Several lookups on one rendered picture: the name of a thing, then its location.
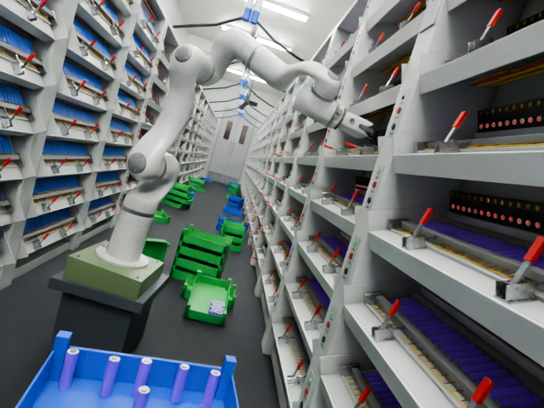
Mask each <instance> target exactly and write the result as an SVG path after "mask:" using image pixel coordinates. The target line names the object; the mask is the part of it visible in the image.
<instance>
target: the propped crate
mask: <svg viewBox="0 0 544 408"><path fill-rule="evenodd" d="M231 282H232V279H231V278H228V280H227V281H225V280H222V279H218V278H212V277H209V276H205V275H202V274H201V270H198V272H197V275H196V278H195V280H194V283H193V287H192V291H191V293H190V296H189V300H188V303H187V306H186V310H185V315H184V317H188V318H191V319H194V320H198V321H205V322H208V323H211V324H215V325H221V326H223V323H224V320H225V317H226V315H227V302H228V297H229V291H230V286H231ZM214 300H219V301H220V302H221V301H223V303H224V304H225V307H224V311H223V314H222V316H221V317H220V316H216V315H212V314H209V313H208V311H209V308H210V303H211V301H214Z"/></svg>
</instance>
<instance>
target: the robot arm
mask: <svg viewBox="0 0 544 408"><path fill-rule="evenodd" d="M235 59H236V60H238V61H239V62H241V63H242V64H243V65H244V66H246V67H247V68H248V69H249V70H251V71H252V72H253V73H254V74H255V75H256V76H257V77H259V78H260V79H261V80H263V81H264V82H265V83H267V84H268V85H269V86H270V87H272V88H273V89H274V90H276V91H283V90H285V89H286V88H287V87H288V86H289V85H290V84H291V83H292V82H293V81H294V80H295V79H296V78H297V77H299V76H301V75H302V74H305V75H307V76H309V77H311V78H312V79H314V80H315V84H314V86H313V87H309V86H307V85H305V84H303V85H302V86H301V87H300V89H299V90H298V91H297V93H296V95H295V98H294V100H293V102H292V105H291V107H292V108H293V109H294V110H296V111H298V112H300V113H302V114H304V115H305V116H307V117H310V118H312V119H313V120H314V121H317V122H319V123H321V124H322V125H325V126H326V127H328V128H330V129H334V130H335V129H337V128H339V129H340V130H342V131H344V132H345V133H347V134H349V135H351V136H353V137H355V138H363V139H365V140H366V141H369V140H370V141H369V142H370V143H372V144H373V145H375V146H377V147H378V137H383V136H384V135H382V134H380V133H378V132H376V131H375V130H373V129H370V128H368V127H371V126H373V124H372V123H371V122H370V121H367V120H365V119H363V118H361V117H358V116H356V115H355V114H353V113H349V112H347V111H346V108H345V107H344V106H343V105H341V104H339V103H338V102H336V101H334V97H335V96H336V95H337V94H338V91H339V89H340V87H341V86H342V82H341V80H340V78H339V77H338V76H337V75H336V74H334V73H333V72H332V71H330V70H329V69H327V68H326V67H325V66H323V65H322V64H320V63H318V62H312V61H305V62H297V63H295V64H291V65H288V64H286V63H284V62H283V61H281V60H280V59H279V58H278V57H276V56H275V55H274V54H273V53H271V52H270V51H269V50H268V49H267V48H266V47H265V46H264V45H262V44H261V43H260V42H258V41H257V40H255V39H254V38H253V37H252V36H250V35H249V34H248V33H247V32H246V31H244V30H242V29H241V28H228V29H226V30H224V31H222V32H220V33H219V34H218V35H217V36H216V37H215V38H214V40H213V43H212V46H211V50H210V53H209V54H208V55H207V56H206V55H205V54H204V53H203V52H202V51H201V50H200V49H199V48H198V47H197V46H195V45H192V44H183V45H180V46H178V47H177V48H176V49H175V51H174V52H173V54H172V57H171V60H170V63H169V89H168V97H167V99H166V101H165V103H164V106H163V109H162V111H161V113H160V115H159V118H158V120H157V121H156V123H155V124H154V125H153V126H152V127H151V128H150V130H149V131H148V132H147V133H146V134H145V135H144V136H143V137H142V138H141V139H140V140H139V141H138V142H137V144H136V145H135V146H134V148H133V149H132V150H131V152H130V154H129V156H128V159H127V162H126V166H127V170H128V172H129V174H130V175H131V176H132V177H133V178H134V179H136V180H138V181H141V182H140V183H139V184H138V185H136V186H135V187H134V188H133V189H131V190H130V191H129V192H128V193H127V194H126V196H125V199H124V201H123V203H122V206H121V210H120V213H119V215H118V218H117V222H116V225H115V228H114V229H113V233H112V236H111V239H110V241H109V242H108V241H107V240H105V241H104V244H103V245H102V246H100V247H98V248H97V249H96V256H97V257H98V258H99V259H101V260H102V261H105V262H107V263H109V264H111V265H114V266H119V267H123V268H128V269H141V268H144V267H146V266H147V265H148V262H149V261H148V259H147V257H145V256H144V255H143V254H142V250H143V248H144V245H145V243H146V240H147V236H148V233H149V231H150V229H151V225H152V222H153V219H154V217H155V213H156V211H157V208H158V205H159V203H160V202H161V201H162V199H163V198H164V197H165V196H166V195H167V194H168V192H169V191H170V190H171V189H172V187H173V186H174V185H175V184H176V181H177V178H178V176H179V172H180V165H179V163H178V161H177V159H176V158H175V157H174V156H173V155H171V154H168V153H167V151H168V149H169V147H170V146H171V145H172V144H173V143H174V142H175V141H176V140H177V139H178V138H179V137H180V136H181V135H182V134H183V132H184V130H185V128H186V126H187V125H188V123H189V119H190V118H191V116H192V113H193V109H194V104H195V99H194V91H195V83H197V84H198V85H200V86H203V87H209V86H211V85H214V84H216V83H217V82H218V81H219V80H220V79H221V78H222V77H223V76H224V74H225V72H226V70H227V68H228V67H229V66H230V64H231V63H232V61H233V60H235Z"/></svg>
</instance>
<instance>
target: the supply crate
mask: <svg viewBox="0 0 544 408"><path fill-rule="evenodd" d="M71 337H72V332H68V331H62V330H60V331H59V333H58V334H57V336H56V338H55V342H54V345H53V350H52V352H51V353H50V355H49V357H48V358H47V359H46V360H45V363H44V364H43V366H42V367H41V369H40V371H39V372H38V373H37V374H36V376H35V378H34V379H33V381H32V383H31V384H30V385H29V387H28V389H27V390H26V392H25V393H24V395H23V396H22V397H21V399H20V400H19V402H18V404H17V405H16V407H15V408H133V404H134V399H135V398H134V397H132V392H133V388H134V383H135V380H136V377H137V374H138V369H139V366H140V363H141V360H142V359H143V358H149V359H151V360H152V364H151V370H150V372H149V376H148V378H147V383H146V386H147V387H149V388H150V390H151V391H150V394H149V398H148V400H147V405H146V408H202V406H201V402H202V398H203V394H204V392H205V389H206V384H207V381H208V378H209V375H210V371H211V370H218V371H220V373H221V375H220V378H219V383H218V385H217V388H216V391H215V395H214V399H213V402H212V404H211V407H210V408H240V407H239V403H238V399H237V395H236V387H235V382H234V378H233V373H234V370H235V367H236V357H235V356H230V355H225V358H224V361H223V366H222V367H217V366H211V365H205V364H199V363H188V362H182V361H176V360H170V359H159V358H153V357H147V356H141V355H131V354H125V353H119V352H112V351H102V350H96V349H90V348H84V347H78V346H70V340H71ZM70 348H77V349H79V357H78V360H77V363H76V367H75V370H74V375H73V379H72V382H71V386H70V388H69V389H68V390H66V391H61V390H59V389H58V388H57V386H58V382H59V379H60V375H61V372H62V367H63V364H64V360H65V357H66V351H67V350H68V349H70ZM112 355H117V356H119V357H120V358H121V361H120V364H119V367H118V370H117V375H116V379H115V382H114V385H113V391H112V393H111V395H110V396H109V397H101V396H100V388H101V385H102V381H103V379H104V373H105V369H106V367H107V363H108V358H109V357H110V356H112ZM182 363H186V364H188V365H189V373H188V376H187V379H186V382H185V387H184V390H183V393H182V395H181V400H180V402H178V403H172V402H171V401H170V396H171V393H172V388H173V385H174V382H175V379H176V374H177V371H178V368H179V365H180V364H182Z"/></svg>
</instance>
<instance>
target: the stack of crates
mask: <svg viewBox="0 0 544 408"><path fill-rule="evenodd" d="M232 239H233V236H230V238H229V239H226V238H223V237H221V236H216V235H213V234H210V233H207V232H203V231H199V230H197V229H194V228H193V224H190V225H189V228H188V229H185V228H183V229H182V232H181V237H180V240H179V243H178V246H177V249H176V255H175V257H174V261H173V263H172V268H171V272H170V275H169V276H170V277H171V278H176V279H179V280H181V281H185V282H186V280H187V278H188V275H189V273H191V274H192V276H191V278H196V275H197V272H198V270H201V274H202V275H205V276H209V277H212V278H218V279H221V277H222V274H223V269H224V266H225V263H226V260H227V255H228V253H229V249H230V247H231V243H232Z"/></svg>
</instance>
